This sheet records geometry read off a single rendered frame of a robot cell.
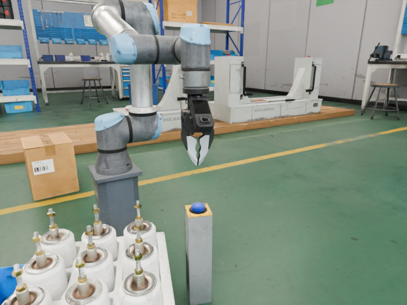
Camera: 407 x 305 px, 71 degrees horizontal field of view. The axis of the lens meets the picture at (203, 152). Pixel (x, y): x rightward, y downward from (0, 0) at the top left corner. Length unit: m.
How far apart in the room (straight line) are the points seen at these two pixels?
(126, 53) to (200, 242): 0.55
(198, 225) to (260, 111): 2.73
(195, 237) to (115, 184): 0.47
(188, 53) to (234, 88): 2.55
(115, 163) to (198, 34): 0.65
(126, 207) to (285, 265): 0.67
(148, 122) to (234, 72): 2.16
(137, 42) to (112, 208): 0.70
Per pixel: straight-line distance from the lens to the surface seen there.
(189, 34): 0.74
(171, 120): 2.86
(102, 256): 0.82
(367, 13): 6.08
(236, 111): 3.25
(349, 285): 1.19
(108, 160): 1.19
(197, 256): 0.90
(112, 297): 0.81
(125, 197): 1.24
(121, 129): 1.17
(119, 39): 0.78
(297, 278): 1.15
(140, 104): 1.19
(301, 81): 4.15
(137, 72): 1.18
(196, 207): 0.84
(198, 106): 0.73
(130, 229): 0.91
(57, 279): 0.84
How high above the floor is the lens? 0.73
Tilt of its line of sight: 17 degrees down
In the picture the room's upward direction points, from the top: straight up
